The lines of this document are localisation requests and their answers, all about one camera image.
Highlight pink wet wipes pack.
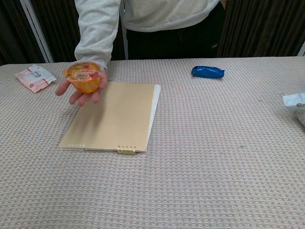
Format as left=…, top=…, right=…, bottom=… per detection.
left=14, top=63, right=57, bottom=94

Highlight white plastic bag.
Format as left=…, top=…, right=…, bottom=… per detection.
left=282, top=92, right=305, bottom=131

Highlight tan spiral notebook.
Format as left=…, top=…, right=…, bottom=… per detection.
left=59, top=82, right=162, bottom=155

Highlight blue snack wrapper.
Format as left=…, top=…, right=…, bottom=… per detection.
left=191, top=66, right=225, bottom=79

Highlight patterned woven tablecloth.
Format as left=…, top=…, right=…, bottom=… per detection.
left=0, top=56, right=305, bottom=229

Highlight person's torso grey sweatshirt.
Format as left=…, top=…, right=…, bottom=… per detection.
left=112, top=0, right=226, bottom=61

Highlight white metal frame post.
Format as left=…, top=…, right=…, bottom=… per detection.
left=19, top=0, right=53, bottom=63

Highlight person's bare hand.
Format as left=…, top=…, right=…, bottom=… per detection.
left=55, top=71, right=109, bottom=107

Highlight grey sweatshirt sleeve forearm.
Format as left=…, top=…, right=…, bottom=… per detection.
left=74, top=0, right=122, bottom=70

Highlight orange jelly cup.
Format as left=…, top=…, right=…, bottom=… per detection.
left=62, top=61, right=107, bottom=94

